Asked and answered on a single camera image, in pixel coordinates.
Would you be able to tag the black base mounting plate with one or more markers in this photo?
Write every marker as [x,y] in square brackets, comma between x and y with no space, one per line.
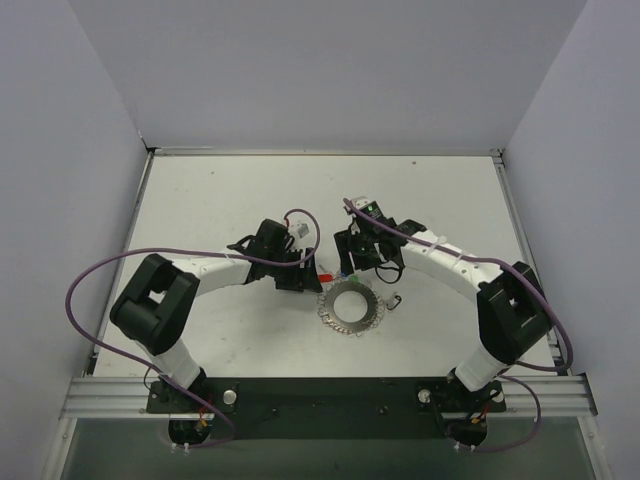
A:
[395,408]

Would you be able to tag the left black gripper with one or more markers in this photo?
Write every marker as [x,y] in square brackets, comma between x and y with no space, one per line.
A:
[305,270]

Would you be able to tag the aluminium front rail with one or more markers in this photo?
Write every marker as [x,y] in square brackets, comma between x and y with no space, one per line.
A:
[102,397]

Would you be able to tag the large metal keyring with loops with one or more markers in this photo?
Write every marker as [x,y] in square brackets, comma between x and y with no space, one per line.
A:
[350,307]

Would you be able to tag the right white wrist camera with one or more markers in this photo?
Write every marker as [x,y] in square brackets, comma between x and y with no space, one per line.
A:
[360,202]

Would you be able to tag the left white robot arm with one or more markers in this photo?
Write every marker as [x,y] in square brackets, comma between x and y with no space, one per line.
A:
[153,308]

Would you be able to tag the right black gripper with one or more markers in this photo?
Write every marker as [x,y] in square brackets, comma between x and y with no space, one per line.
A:
[351,248]

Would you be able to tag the small silver key clip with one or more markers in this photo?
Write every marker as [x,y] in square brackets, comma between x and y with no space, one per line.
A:
[393,302]

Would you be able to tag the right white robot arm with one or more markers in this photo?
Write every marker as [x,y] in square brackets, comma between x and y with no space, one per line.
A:
[511,309]

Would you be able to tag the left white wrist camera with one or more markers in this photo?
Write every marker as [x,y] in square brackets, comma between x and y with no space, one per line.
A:
[299,230]

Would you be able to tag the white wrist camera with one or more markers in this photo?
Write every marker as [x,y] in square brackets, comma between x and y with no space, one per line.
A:
[360,202]
[299,230]

